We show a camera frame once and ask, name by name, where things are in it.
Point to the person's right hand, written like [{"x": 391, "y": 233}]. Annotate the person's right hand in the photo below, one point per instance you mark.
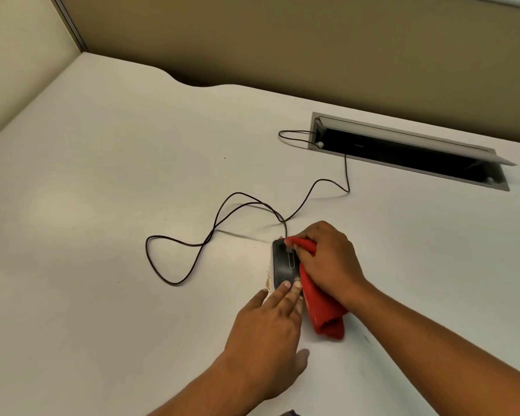
[{"x": 333, "y": 264}]

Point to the person's left hand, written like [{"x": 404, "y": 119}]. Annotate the person's left hand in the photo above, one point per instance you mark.
[{"x": 264, "y": 346}]

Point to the black computer mouse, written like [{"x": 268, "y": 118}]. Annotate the black computer mouse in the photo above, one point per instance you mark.
[{"x": 281, "y": 264}]

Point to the red cloth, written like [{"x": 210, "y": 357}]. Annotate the red cloth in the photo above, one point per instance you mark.
[{"x": 325, "y": 316}]

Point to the person's right forearm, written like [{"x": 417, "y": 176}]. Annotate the person's right forearm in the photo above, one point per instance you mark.
[{"x": 442, "y": 359}]

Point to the wide beige partition panel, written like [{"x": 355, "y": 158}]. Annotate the wide beige partition panel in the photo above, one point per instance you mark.
[{"x": 307, "y": 47}]

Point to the cream rounded divider panel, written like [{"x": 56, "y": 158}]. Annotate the cream rounded divider panel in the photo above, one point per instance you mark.
[{"x": 21, "y": 64}]

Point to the grey metal partition post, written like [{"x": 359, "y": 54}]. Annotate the grey metal partition post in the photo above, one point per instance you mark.
[{"x": 69, "y": 23}]

